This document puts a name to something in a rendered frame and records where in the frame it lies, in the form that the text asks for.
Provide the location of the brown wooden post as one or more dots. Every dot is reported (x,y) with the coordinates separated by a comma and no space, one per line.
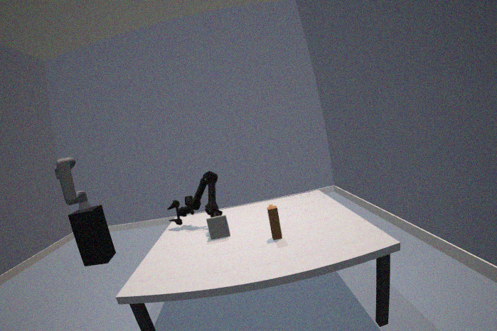
(274,222)

